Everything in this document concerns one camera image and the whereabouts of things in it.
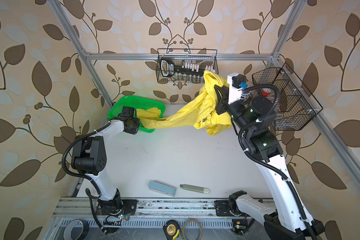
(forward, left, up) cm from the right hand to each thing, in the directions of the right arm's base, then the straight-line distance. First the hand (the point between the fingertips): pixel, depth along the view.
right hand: (219, 86), depth 53 cm
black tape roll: (-36, +66, -54) cm, 93 cm away
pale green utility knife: (-21, +8, -51) cm, 56 cm away
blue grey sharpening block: (-21, +25, -49) cm, 59 cm away
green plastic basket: (+42, +48, -47) cm, 79 cm away
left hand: (+19, +42, -43) cm, 63 cm away
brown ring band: (-36, +8, -53) cm, 65 cm away
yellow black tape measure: (-38, +20, -50) cm, 66 cm away
